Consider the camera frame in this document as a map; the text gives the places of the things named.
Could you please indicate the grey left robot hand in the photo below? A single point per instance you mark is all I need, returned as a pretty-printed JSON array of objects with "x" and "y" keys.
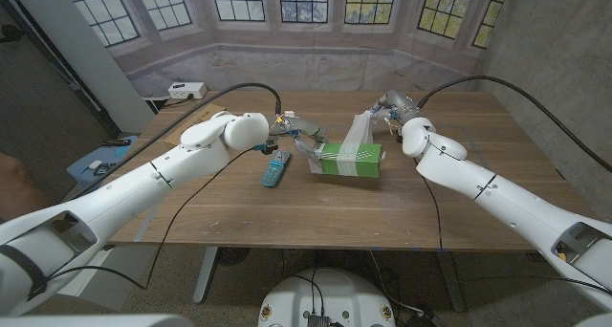
[{"x": 301, "y": 126}]

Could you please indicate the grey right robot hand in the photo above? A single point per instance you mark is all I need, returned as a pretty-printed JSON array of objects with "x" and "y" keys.
[{"x": 397, "y": 102}]

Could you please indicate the white bandage strip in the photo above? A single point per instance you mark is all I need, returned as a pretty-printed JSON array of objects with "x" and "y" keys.
[{"x": 354, "y": 145}]

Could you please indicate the green white package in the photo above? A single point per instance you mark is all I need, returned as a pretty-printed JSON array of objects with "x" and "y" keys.
[{"x": 351, "y": 159}]

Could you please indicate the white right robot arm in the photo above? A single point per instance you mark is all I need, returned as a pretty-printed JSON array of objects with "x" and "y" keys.
[{"x": 502, "y": 193}]

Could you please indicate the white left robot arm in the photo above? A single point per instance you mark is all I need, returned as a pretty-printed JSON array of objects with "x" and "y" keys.
[{"x": 134, "y": 198}]

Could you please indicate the teal TV remote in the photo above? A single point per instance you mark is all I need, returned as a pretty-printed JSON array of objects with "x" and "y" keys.
[{"x": 275, "y": 169}]

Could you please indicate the black remote control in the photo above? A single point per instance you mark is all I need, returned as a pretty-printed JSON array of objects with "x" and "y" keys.
[{"x": 116, "y": 142}]

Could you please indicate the printed window backdrop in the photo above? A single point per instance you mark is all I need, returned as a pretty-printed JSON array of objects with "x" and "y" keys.
[{"x": 306, "y": 64}]

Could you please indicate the white power strip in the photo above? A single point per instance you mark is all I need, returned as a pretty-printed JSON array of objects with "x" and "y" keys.
[{"x": 186, "y": 90}]

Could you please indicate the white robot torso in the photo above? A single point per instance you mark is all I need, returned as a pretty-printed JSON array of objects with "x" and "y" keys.
[{"x": 325, "y": 293}]

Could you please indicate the white table leg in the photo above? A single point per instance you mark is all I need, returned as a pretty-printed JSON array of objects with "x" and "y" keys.
[{"x": 205, "y": 274}]

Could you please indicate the grey table leg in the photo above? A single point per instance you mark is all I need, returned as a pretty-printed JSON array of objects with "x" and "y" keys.
[{"x": 452, "y": 284}]

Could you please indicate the small white object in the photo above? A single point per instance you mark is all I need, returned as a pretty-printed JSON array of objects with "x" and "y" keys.
[{"x": 95, "y": 164}]

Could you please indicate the blue stool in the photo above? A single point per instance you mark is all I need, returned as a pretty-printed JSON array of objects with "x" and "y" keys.
[{"x": 86, "y": 174}]

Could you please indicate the white floor board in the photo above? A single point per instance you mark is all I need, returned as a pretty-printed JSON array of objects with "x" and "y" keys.
[{"x": 119, "y": 279}]

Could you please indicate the dark perforated panel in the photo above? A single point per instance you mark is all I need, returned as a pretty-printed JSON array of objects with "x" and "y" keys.
[{"x": 38, "y": 102}]

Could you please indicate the person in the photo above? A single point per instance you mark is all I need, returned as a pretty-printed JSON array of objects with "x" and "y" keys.
[{"x": 19, "y": 183}]

